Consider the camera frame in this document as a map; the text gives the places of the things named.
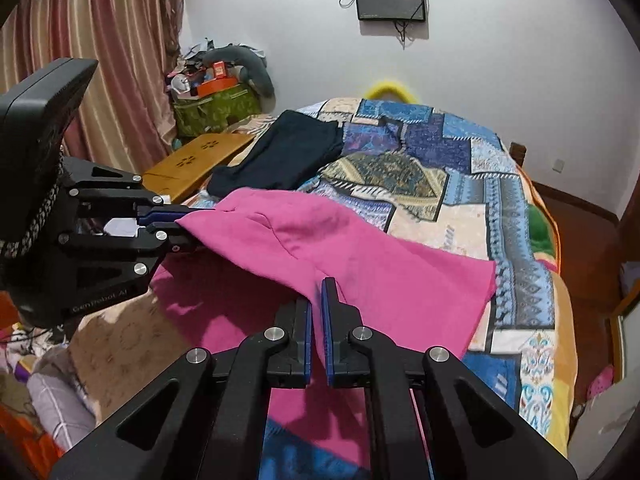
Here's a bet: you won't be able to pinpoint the grey checked pillow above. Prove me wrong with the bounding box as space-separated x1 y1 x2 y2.
25 359 97 454

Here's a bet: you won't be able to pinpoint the yellow curved headboard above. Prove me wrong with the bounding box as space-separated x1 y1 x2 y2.
362 77 417 104

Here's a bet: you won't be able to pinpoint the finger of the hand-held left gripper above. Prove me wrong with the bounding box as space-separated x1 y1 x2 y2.
57 220 202 293
62 156 192 227

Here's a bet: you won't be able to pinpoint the green patterned bag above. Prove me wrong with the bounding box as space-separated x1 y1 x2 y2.
172 82 264 139

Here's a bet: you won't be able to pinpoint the patchwork printed blanket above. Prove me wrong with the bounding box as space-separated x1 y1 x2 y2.
180 97 578 480

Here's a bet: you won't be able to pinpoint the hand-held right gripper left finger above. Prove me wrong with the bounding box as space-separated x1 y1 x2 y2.
49 299 314 480

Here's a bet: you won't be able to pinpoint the black pants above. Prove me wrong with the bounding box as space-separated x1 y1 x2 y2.
206 109 347 199

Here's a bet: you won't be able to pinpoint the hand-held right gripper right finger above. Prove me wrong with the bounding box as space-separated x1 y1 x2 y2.
320 276 578 480

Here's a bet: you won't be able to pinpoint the pink striped curtain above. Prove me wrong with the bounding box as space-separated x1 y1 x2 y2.
0 0 187 177

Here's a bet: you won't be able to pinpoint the wooden lap desk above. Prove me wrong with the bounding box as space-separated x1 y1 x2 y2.
141 132 256 202

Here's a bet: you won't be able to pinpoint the pink slipper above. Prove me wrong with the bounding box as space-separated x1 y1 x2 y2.
584 364 617 402

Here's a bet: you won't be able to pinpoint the white board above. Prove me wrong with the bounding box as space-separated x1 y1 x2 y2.
566 389 640 472

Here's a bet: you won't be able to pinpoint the beige patterned blanket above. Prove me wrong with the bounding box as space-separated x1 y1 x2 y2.
67 287 202 413

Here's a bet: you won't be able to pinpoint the grey plush toy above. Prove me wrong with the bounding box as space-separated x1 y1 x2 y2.
202 45 277 99

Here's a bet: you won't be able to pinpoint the orange box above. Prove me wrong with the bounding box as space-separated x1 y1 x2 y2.
196 76 239 99

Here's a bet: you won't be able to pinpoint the braided wrist cord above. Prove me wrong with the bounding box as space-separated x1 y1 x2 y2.
0 144 67 262

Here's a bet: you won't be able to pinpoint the pink pants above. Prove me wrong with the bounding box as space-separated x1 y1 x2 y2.
149 186 498 472

